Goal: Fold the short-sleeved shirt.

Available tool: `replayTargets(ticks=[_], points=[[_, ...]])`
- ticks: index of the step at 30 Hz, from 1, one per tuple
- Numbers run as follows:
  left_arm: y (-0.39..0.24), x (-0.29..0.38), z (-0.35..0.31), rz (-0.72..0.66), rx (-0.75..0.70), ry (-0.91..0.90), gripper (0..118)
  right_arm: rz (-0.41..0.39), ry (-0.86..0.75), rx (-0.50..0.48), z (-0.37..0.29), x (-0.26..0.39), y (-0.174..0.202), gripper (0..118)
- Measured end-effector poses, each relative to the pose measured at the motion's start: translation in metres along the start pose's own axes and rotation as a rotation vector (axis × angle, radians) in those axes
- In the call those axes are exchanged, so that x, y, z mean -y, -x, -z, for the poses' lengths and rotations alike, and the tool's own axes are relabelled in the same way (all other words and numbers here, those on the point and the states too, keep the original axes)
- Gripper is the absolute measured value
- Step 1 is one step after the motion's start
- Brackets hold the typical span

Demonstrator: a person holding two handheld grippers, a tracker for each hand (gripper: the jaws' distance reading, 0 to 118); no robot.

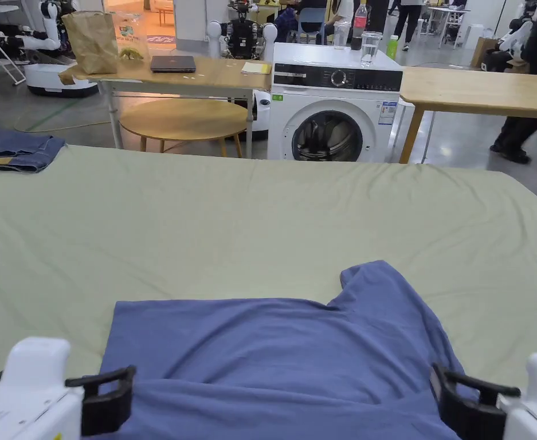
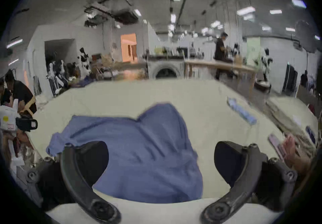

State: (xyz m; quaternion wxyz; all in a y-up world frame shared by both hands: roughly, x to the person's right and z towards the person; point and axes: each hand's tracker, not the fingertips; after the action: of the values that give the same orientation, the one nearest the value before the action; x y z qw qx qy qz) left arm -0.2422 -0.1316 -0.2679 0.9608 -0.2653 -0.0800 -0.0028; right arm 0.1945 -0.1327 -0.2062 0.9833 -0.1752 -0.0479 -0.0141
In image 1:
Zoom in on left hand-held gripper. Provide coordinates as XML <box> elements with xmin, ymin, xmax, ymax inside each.
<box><xmin>0</xmin><ymin>336</ymin><xmax>137</xmax><ymax>440</ymax></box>

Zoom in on blue shirt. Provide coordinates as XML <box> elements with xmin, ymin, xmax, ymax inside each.
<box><xmin>97</xmin><ymin>260</ymin><xmax>480</xmax><ymax>440</ymax></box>

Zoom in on bed with pale green sheet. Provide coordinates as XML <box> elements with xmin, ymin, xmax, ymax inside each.
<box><xmin>0</xmin><ymin>143</ymin><xmax>537</xmax><ymax>440</ymax></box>

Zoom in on folded blue jeans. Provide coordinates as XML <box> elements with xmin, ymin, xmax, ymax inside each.
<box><xmin>0</xmin><ymin>128</ymin><xmax>67</xmax><ymax>175</ymax></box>

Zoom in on round low wooden table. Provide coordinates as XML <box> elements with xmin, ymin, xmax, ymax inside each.
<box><xmin>119</xmin><ymin>98</ymin><xmax>249</xmax><ymax>159</ymax></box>

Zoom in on wooden table with wooden legs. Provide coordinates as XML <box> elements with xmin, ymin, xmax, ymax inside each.
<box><xmin>398</xmin><ymin>66</ymin><xmax>537</xmax><ymax>165</ymax></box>

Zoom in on white washing machine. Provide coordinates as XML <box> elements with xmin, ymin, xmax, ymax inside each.
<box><xmin>267</xmin><ymin>0</ymin><xmax>417</xmax><ymax>163</ymax></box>

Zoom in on white wheeled robot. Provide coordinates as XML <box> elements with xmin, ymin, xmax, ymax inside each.
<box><xmin>0</xmin><ymin>0</ymin><xmax>100</xmax><ymax>98</ymax></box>

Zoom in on rectangular wooden table white legs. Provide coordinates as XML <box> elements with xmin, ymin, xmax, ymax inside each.
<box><xmin>58</xmin><ymin>11</ymin><xmax>275</xmax><ymax>151</ymax></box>

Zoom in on brown carton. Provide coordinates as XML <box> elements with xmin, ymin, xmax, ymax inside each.
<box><xmin>471</xmin><ymin>36</ymin><xmax>499</xmax><ymax>69</ymax></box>

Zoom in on white robot with black base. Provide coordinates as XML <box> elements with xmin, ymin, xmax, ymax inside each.
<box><xmin>483</xmin><ymin>13</ymin><xmax>534</xmax><ymax>73</ymax></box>

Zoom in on white folding rack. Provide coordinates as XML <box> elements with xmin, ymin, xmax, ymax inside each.
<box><xmin>0</xmin><ymin>0</ymin><xmax>27</xmax><ymax>87</ymax></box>

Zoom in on black robot with white shoulders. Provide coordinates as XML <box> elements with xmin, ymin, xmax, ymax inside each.
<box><xmin>206</xmin><ymin>0</ymin><xmax>279</xmax><ymax>142</ymax></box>

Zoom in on group of people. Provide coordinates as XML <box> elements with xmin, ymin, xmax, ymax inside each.
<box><xmin>275</xmin><ymin>0</ymin><xmax>357</xmax><ymax>46</ymax></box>

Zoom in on yellow-green cable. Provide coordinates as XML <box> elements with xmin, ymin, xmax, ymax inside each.
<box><xmin>13</xmin><ymin>101</ymin><xmax>114</xmax><ymax>135</ymax></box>

